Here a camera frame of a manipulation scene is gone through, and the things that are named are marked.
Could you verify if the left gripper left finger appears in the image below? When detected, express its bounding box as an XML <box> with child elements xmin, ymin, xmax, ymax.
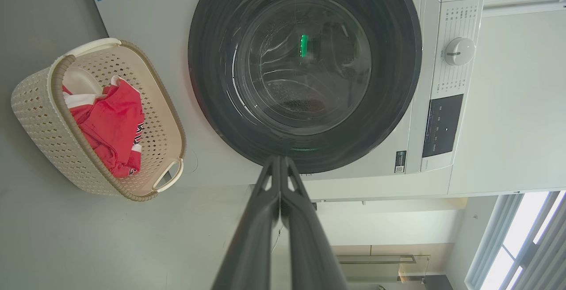
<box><xmin>211</xmin><ymin>155</ymin><xmax>281</xmax><ymax>290</ymax></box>

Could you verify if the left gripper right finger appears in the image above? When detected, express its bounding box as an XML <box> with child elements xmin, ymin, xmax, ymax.
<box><xmin>280</xmin><ymin>156</ymin><xmax>350</xmax><ymax>290</ymax></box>

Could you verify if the black washing machine door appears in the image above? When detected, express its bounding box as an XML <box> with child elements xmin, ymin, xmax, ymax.
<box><xmin>188</xmin><ymin>0</ymin><xmax>423</xmax><ymax>174</ymax></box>

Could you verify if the red basketball jersey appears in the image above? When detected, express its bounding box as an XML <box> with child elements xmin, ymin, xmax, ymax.
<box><xmin>62</xmin><ymin>76</ymin><xmax>145</xmax><ymax>179</ymax></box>

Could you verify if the white front-load washing machine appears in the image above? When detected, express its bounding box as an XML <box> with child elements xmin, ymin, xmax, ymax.
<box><xmin>83</xmin><ymin>0</ymin><xmax>488</xmax><ymax>202</ymax></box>

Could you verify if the white plastic control knob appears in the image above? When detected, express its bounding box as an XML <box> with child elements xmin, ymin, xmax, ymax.
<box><xmin>444</xmin><ymin>37</ymin><xmax>476</xmax><ymax>66</ymax></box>

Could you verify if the cream perforated laundry basket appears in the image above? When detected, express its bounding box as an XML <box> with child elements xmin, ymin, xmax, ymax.
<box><xmin>11</xmin><ymin>38</ymin><xmax>186</xmax><ymax>202</ymax></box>

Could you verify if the grey window blind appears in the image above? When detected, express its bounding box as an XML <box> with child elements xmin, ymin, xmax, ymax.
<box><xmin>464</xmin><ymin>191</ymin><xmax>566</xmax><ymax>290</ymax></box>

